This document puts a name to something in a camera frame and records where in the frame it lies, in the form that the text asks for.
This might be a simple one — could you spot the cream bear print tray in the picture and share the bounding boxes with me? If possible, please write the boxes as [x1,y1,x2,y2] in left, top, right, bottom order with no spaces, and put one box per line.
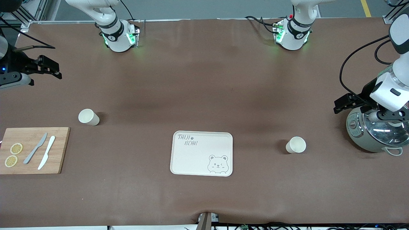
[170,130,234,177]

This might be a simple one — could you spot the grey-green cooking pot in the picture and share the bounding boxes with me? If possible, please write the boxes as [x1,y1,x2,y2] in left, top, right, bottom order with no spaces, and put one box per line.
[346,107,409,156]

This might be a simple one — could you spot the glass pot lid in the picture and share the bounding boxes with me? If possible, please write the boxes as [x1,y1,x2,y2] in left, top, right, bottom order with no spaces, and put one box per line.
[363,109,409,148]

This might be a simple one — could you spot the white plastic knife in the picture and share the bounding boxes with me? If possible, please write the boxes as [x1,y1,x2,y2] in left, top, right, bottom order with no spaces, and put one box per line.
[37,136,56,170]

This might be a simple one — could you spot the grey plastic knife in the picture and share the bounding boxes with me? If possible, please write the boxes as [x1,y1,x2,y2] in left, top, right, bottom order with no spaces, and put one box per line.
[23,132,48,165]

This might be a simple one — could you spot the wooden cutting board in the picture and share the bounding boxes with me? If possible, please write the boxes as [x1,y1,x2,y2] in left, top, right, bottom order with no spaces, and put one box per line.
[0,127,71,175]

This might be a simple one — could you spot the brown table cover cloth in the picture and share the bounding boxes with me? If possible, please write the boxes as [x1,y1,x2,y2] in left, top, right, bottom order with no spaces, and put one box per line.
[0,18,409,228]

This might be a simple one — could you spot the aluminium frame profile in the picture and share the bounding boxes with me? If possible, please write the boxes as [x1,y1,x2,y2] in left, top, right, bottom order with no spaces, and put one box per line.
[18,0,48,32]
[383,0,409,24]

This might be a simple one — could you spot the black right arm base cable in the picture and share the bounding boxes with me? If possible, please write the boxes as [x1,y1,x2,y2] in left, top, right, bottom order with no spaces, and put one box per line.
[120,0,135,21]

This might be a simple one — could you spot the black arm base cable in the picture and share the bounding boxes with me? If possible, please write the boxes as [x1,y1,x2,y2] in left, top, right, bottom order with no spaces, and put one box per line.
[245,15,279,34]
[120,0,135,21]

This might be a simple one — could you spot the black left arm base cable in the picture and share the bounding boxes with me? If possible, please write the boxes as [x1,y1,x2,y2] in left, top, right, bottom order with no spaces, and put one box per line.
[245,15,279,34]

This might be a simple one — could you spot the metal table edge bracket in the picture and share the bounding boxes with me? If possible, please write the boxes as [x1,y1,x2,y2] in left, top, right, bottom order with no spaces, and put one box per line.
[197,211,220,230]

